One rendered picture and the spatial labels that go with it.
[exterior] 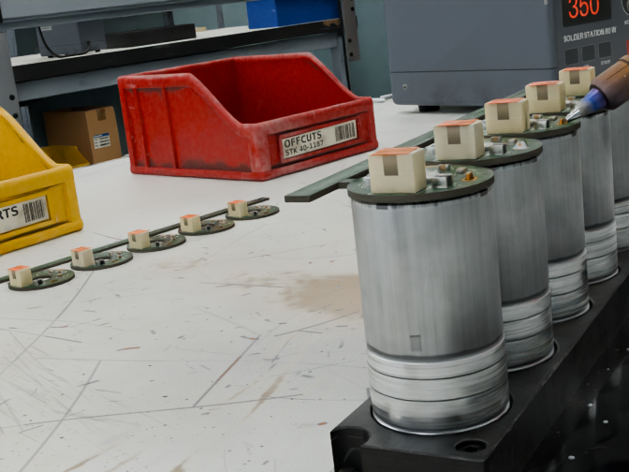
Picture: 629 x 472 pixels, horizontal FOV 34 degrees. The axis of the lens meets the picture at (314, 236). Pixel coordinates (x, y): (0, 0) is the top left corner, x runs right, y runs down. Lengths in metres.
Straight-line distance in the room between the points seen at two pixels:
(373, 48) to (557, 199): 6.24
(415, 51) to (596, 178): 0.51
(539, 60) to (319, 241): 0.31
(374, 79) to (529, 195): 6.29
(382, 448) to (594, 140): 0.10
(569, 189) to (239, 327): 0.13
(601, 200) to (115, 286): 0.19
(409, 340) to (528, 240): 0.04
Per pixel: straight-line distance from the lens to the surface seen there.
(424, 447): 0.17
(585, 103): 0.23
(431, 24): 0.74
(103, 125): 4.92
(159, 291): 0.36
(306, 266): 0.37
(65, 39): 2.99
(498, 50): 0.70
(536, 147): 0.20
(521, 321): 0.20
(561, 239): 0.22
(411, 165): 0.16
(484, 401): 0.18
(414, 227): 0.17
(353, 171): 0.19
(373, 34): 6.44
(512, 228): 0.19
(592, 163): 0.25
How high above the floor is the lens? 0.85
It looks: 13 degrees down
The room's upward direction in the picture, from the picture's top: 7 degrees counter-clockwise
